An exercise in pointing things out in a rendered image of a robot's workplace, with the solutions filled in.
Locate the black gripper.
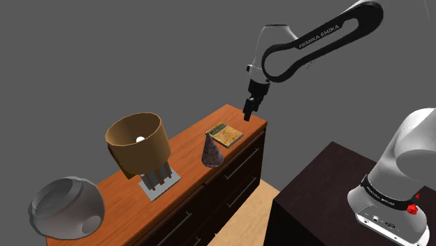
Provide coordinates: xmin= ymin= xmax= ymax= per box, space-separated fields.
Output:
xmin=242 ymin=79 xmax=271 ymax=122

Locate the dark speckled cone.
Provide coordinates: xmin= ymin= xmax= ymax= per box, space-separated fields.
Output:
xmin=201 ymin=131 xmax=225 ymax=169

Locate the dark robot stand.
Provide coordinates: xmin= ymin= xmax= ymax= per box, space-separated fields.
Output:
xmin=263 ymin=141 xmax=412 ymax=246

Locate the brown shade table lamp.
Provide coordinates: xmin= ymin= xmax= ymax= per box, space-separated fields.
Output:
xmin=104 ymin=112 xmax=182 ymax=202

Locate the grey round vase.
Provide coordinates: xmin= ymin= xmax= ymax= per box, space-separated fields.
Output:
xmin=28 ymin=175 xmax=106 ymax=239

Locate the tan square book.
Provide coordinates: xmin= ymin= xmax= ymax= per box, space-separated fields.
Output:
xmin=205 ymin=122 xmax=245 ymax=149

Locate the brown wooden chest of drawers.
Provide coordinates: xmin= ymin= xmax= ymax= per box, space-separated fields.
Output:
xmin=45 ymin=103 xmax=268 ymax=246

